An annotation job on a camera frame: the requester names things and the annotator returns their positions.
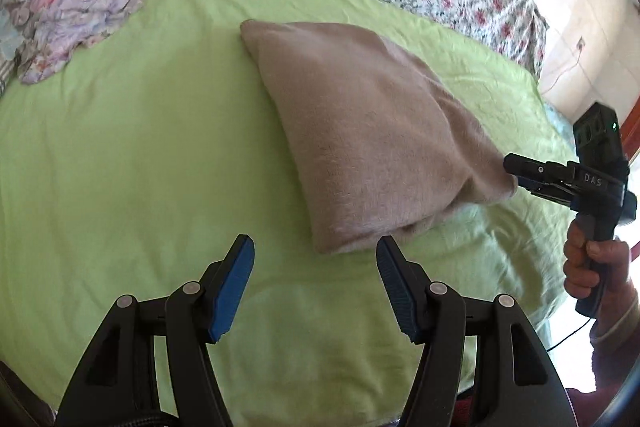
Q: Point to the pastel floral cloth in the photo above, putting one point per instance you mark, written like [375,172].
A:
[85,2]

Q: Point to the green bed sheet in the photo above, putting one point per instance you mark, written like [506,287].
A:
[125,157]

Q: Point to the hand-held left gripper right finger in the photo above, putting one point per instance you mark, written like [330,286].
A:
[397,287]

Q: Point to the person's right forearm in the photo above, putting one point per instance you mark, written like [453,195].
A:
[617,337]

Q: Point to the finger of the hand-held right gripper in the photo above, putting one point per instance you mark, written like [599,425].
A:
[535,168]
[547,193]

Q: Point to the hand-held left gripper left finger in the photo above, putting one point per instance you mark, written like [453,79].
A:
[232,287]

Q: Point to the beige knitted sweater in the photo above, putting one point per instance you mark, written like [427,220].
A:
[370,132]

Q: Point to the light blue bedsheet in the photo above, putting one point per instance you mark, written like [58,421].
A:
[560,119]

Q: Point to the person's right hand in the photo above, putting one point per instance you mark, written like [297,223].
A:
[612,264]

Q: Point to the wall socket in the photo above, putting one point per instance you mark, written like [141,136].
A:
[580,43]

